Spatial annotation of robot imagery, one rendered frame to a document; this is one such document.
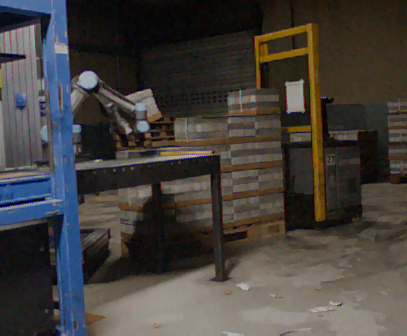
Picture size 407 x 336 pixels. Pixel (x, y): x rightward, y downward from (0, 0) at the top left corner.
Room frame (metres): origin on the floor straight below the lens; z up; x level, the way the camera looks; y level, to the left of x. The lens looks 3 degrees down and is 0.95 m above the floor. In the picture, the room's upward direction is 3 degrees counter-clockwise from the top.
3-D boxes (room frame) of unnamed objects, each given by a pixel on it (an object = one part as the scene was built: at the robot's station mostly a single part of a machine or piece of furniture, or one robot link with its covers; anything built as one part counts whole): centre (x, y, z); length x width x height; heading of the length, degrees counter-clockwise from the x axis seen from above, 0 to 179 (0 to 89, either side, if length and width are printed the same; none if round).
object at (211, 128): (4.69, 0.03, 0.95); 0.38 x 0.29 x 0.23; 38
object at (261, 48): (5.57, -0.61, 0.97); 0.09 x 0.09 x 1.75; 37
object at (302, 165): (5.53, -1.10, 0.40); 0.69 x 0.55 x 0.80; 37
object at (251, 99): (5.05, -0.45, 0.65); 0.39 x 0.30 x 1.29; 37
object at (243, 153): (4.61, 0.13, 0.42); 1.17 x 0.39 x 0.83; 127
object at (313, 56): (5.04, -1.00, 0.97); 0.09 x 0.09 x 1.75; 37
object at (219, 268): (3.54, -0.06, 0.34); 0.06 x 0.06 x 0.68; 54
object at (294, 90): (5.32, -0.82, 1.27); 0.57 x 0.01 x 0.65; 37
